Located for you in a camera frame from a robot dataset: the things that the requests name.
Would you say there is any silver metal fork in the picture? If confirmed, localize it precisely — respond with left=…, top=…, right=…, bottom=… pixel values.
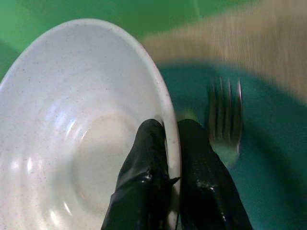
left=206, top=76, right=243, bottom=168

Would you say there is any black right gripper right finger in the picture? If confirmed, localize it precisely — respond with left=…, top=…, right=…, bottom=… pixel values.
left=177, top=119, right=254, bottom=230

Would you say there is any green placemat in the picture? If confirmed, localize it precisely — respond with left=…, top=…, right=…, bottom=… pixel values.
left=0, top=0, right=272, bottom=80

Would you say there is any teal round plate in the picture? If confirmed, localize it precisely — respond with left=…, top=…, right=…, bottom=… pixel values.
left=153, top=62, right=307, bottom=230

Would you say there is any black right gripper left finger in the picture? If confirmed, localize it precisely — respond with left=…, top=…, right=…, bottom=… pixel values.
left=100, top=118, right=181, bottom=230

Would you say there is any white speckled ceramic bowl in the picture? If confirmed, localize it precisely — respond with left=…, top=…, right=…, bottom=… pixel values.
left=0, top=18, right=182, bottom=230

